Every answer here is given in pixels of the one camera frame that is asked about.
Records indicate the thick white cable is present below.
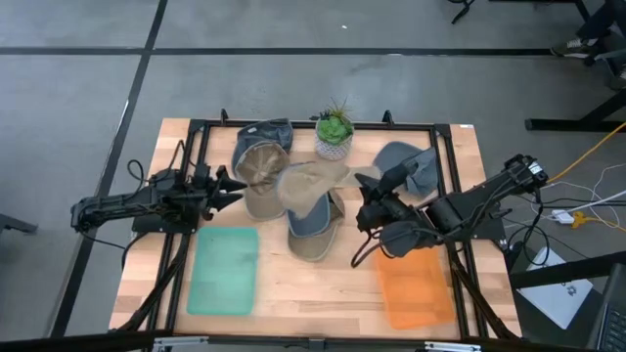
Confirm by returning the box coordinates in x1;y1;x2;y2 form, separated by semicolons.
561;189;626;216

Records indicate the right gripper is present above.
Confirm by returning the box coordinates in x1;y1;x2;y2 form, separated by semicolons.
354;161;419;234

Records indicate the black aluminium table frame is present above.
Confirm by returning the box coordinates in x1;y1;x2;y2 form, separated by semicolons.
116;108;522;343

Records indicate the person's leg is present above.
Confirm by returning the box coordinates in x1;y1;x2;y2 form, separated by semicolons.
576;0;626;40

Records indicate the orange plastic bin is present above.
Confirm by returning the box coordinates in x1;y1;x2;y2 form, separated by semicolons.
374;246;457;330

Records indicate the black office chair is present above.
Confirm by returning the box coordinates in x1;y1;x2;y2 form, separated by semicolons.
584;26;626;92

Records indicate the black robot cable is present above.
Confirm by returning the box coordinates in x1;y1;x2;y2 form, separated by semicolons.
349;228;395;269

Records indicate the black metal bar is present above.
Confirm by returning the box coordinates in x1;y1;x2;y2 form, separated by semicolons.
508;250;626;290

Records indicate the grey clothes pile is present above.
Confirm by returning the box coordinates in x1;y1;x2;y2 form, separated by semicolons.
287;191;335;240

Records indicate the black chair base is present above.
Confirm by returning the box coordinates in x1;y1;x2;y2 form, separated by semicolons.
447;0;478;25

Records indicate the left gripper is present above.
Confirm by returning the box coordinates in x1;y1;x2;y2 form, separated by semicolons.
184;163;248;224

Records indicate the grey furniture foot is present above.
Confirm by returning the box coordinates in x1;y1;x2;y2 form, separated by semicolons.
0;212;39;237

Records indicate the yellow plug with cable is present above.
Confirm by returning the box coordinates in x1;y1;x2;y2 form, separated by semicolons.
570;211;626;234

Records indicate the person's shoe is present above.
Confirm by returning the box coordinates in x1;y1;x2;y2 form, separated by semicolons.
550;36;594;58

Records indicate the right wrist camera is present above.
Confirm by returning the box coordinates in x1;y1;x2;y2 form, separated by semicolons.
379;219;432;259

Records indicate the potted succulent plant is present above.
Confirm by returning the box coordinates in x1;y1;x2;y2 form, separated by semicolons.
312;96;355;162

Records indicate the black desk leg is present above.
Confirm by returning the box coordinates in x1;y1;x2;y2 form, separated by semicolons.
524;86;626;133

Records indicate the black floor cable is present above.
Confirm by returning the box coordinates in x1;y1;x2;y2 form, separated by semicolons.
503;185;554;269

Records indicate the silver metal bracket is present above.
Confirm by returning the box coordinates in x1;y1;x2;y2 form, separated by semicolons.
151;335;210;351
424;340;483;352

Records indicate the green plastic bin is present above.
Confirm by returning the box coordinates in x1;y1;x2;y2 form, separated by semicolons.
186;225;260;317

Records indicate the black gantry bar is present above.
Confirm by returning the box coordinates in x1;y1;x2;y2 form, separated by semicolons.
0;330;626;352

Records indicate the yellow extension cable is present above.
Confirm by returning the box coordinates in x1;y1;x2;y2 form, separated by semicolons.
559;121;626;185

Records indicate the white box with logo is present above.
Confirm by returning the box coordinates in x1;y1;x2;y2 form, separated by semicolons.
516;245;596;331

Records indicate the black laptop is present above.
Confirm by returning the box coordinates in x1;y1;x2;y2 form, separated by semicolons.
585;262;626;352

